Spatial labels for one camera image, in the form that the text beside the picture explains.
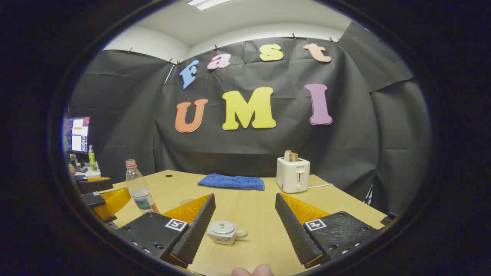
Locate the white teacup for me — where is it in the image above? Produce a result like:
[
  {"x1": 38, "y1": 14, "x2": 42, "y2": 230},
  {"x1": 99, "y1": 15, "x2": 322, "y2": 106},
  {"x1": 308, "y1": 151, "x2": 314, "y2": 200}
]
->
[{"x1": 207, "y1": 221, "x2": 249, "y2": 246}]

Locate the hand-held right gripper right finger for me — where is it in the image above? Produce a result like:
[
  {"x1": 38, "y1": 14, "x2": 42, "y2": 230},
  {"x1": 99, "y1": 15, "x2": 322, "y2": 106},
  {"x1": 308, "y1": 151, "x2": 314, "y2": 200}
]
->
[{"x1": 275, "y1": 192, "x2": 386, "y2": 269}]

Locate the ceiling light panel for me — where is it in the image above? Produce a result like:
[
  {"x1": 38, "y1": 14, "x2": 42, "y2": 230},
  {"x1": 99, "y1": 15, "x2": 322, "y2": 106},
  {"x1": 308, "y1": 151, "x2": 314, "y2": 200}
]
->
[{"x1": 187, "y1": 0, "x2": 232, "y2": 11}]

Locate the white toaster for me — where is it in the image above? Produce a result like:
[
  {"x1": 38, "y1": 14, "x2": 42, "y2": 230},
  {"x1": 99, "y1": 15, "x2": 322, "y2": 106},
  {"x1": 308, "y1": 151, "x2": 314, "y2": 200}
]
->
[{"x1": 276, "y1": 156, "x2": 310, "y2": 194}]

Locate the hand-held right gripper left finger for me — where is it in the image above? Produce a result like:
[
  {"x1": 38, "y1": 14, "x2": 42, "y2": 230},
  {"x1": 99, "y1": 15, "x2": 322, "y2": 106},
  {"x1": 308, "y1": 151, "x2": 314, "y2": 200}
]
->
[{"x1": 113, "y1": 193, "x2": 216, "y2": 269}]

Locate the computer monitor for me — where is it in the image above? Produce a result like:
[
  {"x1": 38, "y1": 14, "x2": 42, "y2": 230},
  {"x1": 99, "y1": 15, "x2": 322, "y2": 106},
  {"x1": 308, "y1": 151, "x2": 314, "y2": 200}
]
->
[{"x1": 66, "y1": 117, "x2": 91, "y2": 154}]

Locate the blue towel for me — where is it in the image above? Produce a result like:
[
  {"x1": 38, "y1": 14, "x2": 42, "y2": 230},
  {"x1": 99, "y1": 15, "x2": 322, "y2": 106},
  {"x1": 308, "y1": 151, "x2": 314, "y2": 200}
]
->
[{"x1": 198, "y1": 173, "x2": 265, "y2": 191}]

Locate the silver teacup lid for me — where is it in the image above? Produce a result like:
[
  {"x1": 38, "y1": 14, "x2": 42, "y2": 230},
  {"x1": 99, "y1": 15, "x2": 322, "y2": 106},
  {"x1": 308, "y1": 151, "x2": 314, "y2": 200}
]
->
[{"x1": 209, "y1": 221, "x2": 236, "y2": 235}]

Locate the clear plastic water bottle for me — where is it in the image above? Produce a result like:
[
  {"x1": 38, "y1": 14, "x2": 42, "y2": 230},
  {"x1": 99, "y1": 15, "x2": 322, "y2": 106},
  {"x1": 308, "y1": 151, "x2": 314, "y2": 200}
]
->
[{"x1": 125, "y1": 159, "x2": 160, "y2": 214}]

